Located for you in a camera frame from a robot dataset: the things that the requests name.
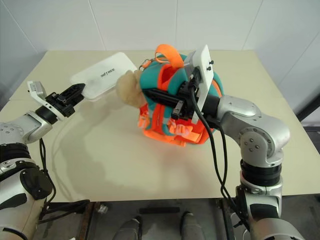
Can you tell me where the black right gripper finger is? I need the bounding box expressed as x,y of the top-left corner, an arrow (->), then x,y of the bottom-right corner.
143,89 -> 181,100
149,96 -> 186,108

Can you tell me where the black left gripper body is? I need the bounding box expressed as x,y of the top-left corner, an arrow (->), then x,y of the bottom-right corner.
46,92 -> 76,119

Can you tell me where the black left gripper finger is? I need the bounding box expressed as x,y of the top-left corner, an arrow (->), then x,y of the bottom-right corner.
61,83 -> 87,98
67,92 -> 85,107

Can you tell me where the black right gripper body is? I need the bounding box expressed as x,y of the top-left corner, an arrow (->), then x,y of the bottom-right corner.
171,80 -> 201,121

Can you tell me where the orange and teal backpack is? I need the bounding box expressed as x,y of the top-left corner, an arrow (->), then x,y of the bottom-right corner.
136,43 -> 225,149

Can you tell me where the white plastic pouch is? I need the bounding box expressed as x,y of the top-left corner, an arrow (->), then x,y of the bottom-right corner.
69,51 -> 139,102

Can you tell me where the beige plush toy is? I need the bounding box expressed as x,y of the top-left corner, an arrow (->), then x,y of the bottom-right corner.
115,69 -> 147,110

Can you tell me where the small white connector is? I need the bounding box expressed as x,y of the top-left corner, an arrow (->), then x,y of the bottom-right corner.
96,203 -> 109,215

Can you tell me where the grey rounded shape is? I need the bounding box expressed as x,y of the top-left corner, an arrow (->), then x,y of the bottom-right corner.
113,216 -> 144,240
179,211 -> 204,240

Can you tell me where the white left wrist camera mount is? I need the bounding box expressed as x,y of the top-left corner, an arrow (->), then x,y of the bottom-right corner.
26,80 -> 64,121

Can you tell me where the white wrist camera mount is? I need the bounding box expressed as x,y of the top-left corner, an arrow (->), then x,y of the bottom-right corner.
184,44 -> 216,124
26,80 -> 64,121

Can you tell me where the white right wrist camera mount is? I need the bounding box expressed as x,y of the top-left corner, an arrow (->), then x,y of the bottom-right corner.
184,44 -> 216,124

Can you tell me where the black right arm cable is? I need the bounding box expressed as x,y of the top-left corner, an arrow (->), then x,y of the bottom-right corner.
187,73 -> 252,232

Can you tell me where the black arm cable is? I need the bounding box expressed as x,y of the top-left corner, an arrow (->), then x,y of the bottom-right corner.
38,138 -> 91,221
187,73 -> 252,232

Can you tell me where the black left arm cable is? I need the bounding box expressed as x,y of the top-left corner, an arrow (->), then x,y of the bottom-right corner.
38,138 -> 91,221

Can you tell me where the rusty metal table frame bar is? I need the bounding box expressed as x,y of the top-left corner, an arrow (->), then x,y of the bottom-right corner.
74,199 -> 101,240

